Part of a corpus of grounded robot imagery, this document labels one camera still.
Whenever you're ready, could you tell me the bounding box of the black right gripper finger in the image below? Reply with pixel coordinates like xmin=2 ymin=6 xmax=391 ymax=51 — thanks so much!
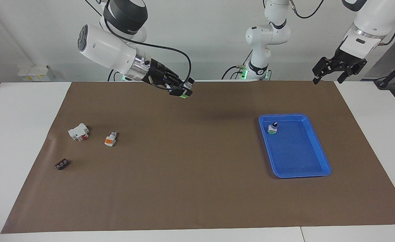
xmin=165 ymin=67 xmax=188 ymax=89
xmin=153 ymin=84 xmax=193 ymax=99

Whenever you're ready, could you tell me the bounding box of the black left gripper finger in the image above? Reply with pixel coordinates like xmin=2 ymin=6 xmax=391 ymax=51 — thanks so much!
xmin=311 ymin=57 xmax=336 ymax=85
xmin=337 ymin=65 xmax=361 ymax=85

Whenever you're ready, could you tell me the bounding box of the black stand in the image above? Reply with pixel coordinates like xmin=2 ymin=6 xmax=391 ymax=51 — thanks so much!
xmin=374 ymin=54 xmax=395 ymax=90

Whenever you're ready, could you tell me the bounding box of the brown table mat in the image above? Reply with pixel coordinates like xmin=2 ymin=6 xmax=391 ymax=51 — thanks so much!
xmin=1 ymin=80 xmax=395 ymax=234

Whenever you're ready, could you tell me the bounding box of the blue plastic tray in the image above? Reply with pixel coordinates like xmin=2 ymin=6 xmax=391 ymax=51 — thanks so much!
xmin=258 ymin=114 xmax=332 ymax=179

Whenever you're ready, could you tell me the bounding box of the white circuit breaker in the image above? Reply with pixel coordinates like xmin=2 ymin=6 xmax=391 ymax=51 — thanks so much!
xmin=68 ymin=123 xmax=90 ymax=142

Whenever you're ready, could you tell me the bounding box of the white box device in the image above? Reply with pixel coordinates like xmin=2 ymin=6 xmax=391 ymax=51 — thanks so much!
xmin=17 ymin=65 xmax=55 ymax=82

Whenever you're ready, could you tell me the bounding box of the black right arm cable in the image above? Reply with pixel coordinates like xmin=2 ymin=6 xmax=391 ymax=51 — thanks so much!
xmin=83 ymin=0 xmax=192 ymax=85

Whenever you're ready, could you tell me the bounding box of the black left base cable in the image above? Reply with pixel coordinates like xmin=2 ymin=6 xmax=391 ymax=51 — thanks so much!
xmin=221 ymin=50 xmax=254 ymax=80

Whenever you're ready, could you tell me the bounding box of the orange-based push button switch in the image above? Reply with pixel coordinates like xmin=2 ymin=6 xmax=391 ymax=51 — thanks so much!
xmin=104 ymin=131 xmax=118 ymax=147

